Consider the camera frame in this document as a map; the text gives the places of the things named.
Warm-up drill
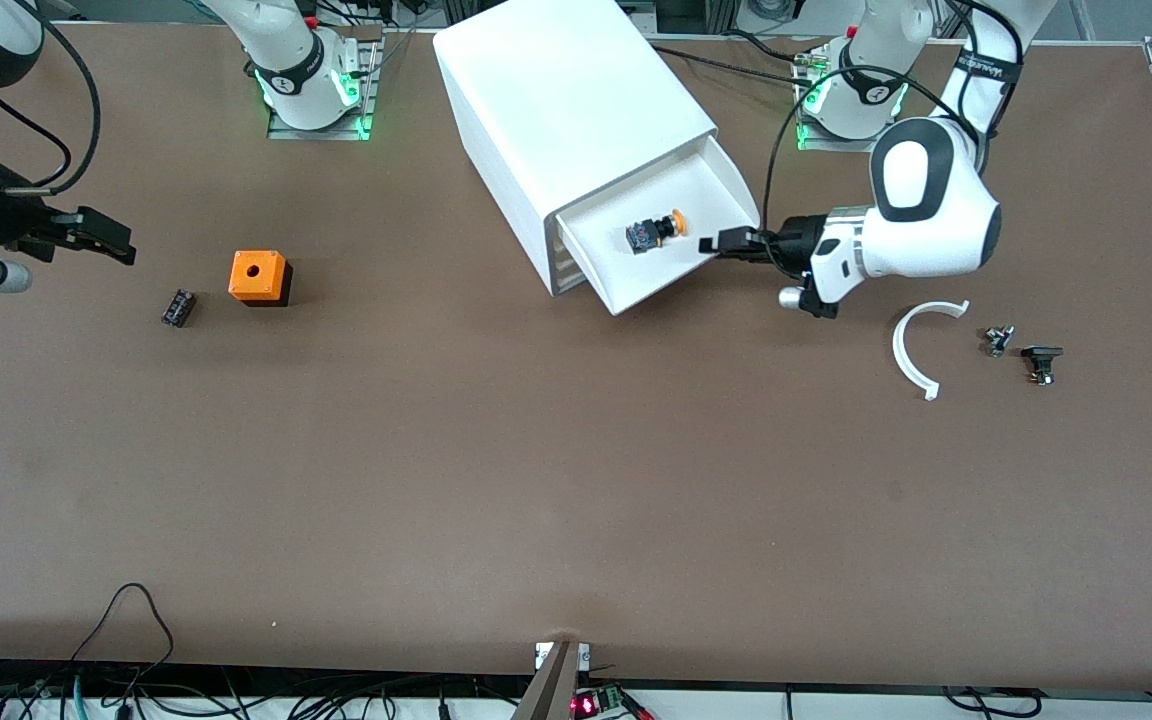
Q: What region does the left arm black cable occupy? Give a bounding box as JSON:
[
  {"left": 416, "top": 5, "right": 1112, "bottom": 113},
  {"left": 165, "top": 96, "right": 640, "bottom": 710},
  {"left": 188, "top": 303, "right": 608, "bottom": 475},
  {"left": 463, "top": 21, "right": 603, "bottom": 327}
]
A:
[{"left": 764, "top": 0, "right": 1027, "bottom": 281}]

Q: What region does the circuit board with red light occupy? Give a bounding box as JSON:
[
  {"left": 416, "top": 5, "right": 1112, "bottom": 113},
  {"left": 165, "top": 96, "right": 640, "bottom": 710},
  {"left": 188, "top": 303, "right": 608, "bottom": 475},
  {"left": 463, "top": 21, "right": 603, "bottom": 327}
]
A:
[{"left": 571, "top": 685, "right": 653, "bottom": 720}]

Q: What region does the short black cable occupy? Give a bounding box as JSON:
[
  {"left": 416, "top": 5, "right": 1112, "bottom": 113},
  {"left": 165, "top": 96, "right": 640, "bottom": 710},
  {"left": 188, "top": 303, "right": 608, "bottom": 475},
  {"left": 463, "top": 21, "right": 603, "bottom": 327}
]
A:
[{"left": 941, "top": 685, "right": 1042, "bottom": 719}]

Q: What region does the orange push button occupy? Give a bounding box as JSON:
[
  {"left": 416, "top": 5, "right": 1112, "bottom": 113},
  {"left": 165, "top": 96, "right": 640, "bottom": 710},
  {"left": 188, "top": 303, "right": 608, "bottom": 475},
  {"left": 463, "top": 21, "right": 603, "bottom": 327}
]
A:
[{"left": 626, "top": 210, "right": 689, "bottom": 256}]

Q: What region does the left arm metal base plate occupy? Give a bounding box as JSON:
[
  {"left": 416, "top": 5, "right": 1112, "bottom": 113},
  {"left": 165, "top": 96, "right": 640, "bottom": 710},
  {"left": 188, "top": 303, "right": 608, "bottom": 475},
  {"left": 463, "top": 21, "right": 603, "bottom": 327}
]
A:
[{"left": 794, "top": 45, "right": 902, "bottom": 154}]

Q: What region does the orange box with hole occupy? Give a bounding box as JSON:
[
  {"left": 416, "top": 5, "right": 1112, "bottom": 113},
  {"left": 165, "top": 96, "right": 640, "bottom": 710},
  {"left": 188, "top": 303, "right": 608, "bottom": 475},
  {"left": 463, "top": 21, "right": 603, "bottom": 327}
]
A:
[{"left": 228, "top": 250, "right": 293, "bottom": 308}]

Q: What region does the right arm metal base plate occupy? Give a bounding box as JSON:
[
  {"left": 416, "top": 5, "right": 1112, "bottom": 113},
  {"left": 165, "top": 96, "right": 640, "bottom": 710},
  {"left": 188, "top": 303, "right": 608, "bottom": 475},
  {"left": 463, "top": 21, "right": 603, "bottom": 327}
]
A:
[{"left": 266, "top": 25, "right": 382, "bottom": 141}]

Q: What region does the white curved plastic arc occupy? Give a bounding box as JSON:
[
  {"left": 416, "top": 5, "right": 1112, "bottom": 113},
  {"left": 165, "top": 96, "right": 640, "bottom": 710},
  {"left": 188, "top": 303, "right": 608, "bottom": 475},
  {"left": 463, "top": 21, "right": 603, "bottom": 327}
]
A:
[{"left": 892, "top": 300, "right": 971, "bottom": 401}]

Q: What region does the tangled black cable bundle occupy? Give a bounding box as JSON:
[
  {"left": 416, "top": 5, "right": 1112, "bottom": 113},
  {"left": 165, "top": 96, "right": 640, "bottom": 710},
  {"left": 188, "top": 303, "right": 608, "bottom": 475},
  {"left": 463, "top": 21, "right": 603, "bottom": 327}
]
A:
[{"left": 0, "top": 658, "right": 537, "bottom": 720}]

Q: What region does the grey camera stand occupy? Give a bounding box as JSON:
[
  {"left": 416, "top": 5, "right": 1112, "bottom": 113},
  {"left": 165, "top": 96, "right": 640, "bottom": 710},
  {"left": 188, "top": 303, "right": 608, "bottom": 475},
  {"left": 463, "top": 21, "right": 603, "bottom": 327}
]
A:
[{"left": 511, "top": 640, "right": 592, "bottom": 720}]

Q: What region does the thin black table cable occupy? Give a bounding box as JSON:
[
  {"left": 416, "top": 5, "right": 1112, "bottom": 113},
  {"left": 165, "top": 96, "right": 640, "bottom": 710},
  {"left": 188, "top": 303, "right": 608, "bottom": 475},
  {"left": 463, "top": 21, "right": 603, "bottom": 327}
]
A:
[{"left": 648, "top": 40, "right": 825, "bottom": 83}]

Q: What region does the small black clamp part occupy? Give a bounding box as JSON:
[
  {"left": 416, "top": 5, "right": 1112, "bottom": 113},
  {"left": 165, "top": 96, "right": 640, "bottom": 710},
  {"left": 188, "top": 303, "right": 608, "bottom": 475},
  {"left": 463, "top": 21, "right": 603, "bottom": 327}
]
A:
[{"left": 1020, "top": 345, "right": 1064, "bottom": 387}]

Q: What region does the looped black cable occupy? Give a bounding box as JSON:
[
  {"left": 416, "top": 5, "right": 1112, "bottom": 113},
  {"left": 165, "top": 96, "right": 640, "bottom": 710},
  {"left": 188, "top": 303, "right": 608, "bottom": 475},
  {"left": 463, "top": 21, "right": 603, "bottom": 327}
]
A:
[{"left": 66, "top": 583, "right": 177, "bottom": 720}]

